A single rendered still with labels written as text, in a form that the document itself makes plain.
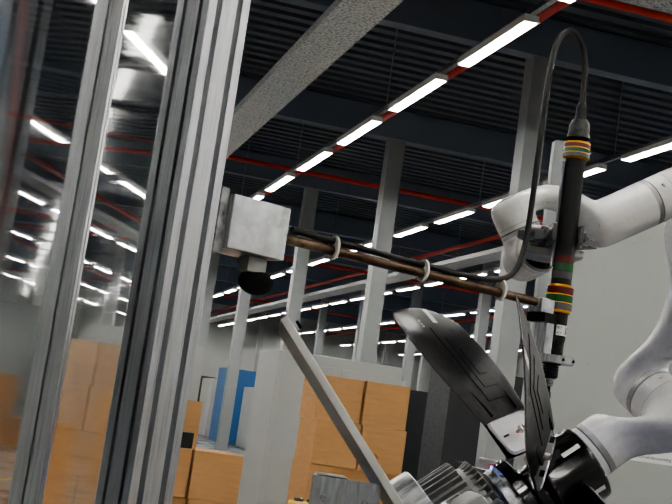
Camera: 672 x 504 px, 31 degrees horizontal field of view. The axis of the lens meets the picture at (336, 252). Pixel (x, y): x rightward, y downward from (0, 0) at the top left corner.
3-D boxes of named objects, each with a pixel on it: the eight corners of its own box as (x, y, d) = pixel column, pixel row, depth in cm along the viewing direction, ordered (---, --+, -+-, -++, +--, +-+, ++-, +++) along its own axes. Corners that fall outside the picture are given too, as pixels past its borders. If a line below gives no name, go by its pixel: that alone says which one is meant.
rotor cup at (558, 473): (558, 552, 177) (632, 503, 178) (504, 465, 178) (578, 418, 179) (536, 541, 191) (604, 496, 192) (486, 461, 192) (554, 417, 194)
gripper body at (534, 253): (567, 273, 216) (584, 266, 205) (511, 265, 215) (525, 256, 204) (572, 232, 217) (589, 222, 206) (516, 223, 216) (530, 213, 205)
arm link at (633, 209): (633, 141, 228) (495, 199, 220) (671, 218, 227) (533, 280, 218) (612, 154, 237) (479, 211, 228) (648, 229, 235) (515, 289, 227)
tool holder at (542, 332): (545, 359, 191) (552, 297, 192) (512, 357, 196) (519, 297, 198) (582, 367, 196) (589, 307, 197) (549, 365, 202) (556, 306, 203)
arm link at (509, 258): (547, 215, 219) (570, 262, 218) (531, 227, 232) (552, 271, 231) (506, 234, 218) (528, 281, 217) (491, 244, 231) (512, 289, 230)
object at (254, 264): (246, 291, 158) (252, 255, 159) (229, 291, 161) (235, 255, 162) (277, 298, 161) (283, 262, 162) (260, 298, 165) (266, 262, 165)
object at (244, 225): (217, 251, 154) (227, 185, 155) (188, 252, 159) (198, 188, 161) (282, 266, 160) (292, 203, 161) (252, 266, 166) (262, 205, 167)
